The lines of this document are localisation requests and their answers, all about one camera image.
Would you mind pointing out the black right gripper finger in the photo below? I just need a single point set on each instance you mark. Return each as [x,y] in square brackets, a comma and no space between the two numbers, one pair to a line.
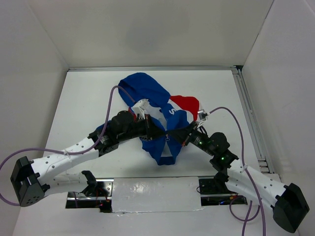
[187,129]
[179,137]

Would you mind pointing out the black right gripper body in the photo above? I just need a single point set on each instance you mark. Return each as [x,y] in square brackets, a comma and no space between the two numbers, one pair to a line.
[200,140]

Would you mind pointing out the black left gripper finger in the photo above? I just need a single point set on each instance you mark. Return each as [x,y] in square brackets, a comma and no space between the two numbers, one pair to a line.
[154,131]
[148,137]

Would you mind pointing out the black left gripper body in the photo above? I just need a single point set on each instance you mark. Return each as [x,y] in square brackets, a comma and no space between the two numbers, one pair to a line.
[139,129]

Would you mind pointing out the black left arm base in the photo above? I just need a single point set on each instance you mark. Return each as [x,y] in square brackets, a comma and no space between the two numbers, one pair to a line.
[97,194]

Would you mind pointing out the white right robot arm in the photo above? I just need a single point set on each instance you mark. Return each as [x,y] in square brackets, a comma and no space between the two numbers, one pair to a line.
[287,202]

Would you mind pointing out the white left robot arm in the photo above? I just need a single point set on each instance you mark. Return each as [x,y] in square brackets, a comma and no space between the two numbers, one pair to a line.
[36,179]

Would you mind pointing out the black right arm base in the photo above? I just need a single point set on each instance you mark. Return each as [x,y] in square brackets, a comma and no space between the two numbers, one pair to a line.
[214,193]

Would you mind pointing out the white taped panel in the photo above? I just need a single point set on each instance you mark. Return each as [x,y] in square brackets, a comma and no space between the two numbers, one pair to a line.
[162,194]

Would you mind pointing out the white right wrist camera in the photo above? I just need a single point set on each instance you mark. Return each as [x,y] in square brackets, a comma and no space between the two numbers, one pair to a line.
[202,117]

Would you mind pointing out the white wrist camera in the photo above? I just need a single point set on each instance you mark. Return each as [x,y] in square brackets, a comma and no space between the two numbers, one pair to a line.
[140,108]
[202,117]

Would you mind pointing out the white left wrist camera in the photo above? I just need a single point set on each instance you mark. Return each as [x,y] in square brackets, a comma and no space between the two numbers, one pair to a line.
[140,108]

